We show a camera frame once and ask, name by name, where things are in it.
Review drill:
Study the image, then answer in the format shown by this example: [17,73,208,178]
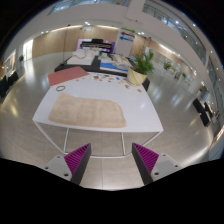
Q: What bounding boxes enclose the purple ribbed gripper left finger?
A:
[64,143,91,185]

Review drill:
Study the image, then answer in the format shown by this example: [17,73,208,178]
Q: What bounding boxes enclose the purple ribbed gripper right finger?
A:
[132,143,159,185]

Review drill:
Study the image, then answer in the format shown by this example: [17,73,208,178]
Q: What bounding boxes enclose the beige towel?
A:
[48,93,126,128]

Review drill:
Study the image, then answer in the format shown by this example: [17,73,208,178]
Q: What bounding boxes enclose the white table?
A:
[31,71,165,159]

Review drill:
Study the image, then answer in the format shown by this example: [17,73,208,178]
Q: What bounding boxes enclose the red mat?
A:
[48,66,88,86]

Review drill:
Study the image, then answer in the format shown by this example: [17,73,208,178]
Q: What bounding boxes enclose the small colourful objects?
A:
[74,72,144,94]

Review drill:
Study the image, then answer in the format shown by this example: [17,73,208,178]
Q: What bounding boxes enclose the potted green plant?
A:
[127,51,154,86]

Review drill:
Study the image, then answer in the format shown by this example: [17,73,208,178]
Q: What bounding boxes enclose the black display table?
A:
[54,54,151,92]

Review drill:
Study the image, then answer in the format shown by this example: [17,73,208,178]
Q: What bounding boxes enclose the white architectural model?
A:
[67,49,99,65]

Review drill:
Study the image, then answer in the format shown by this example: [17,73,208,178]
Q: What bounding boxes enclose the arrow direction sign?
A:
[120,28,135,42]

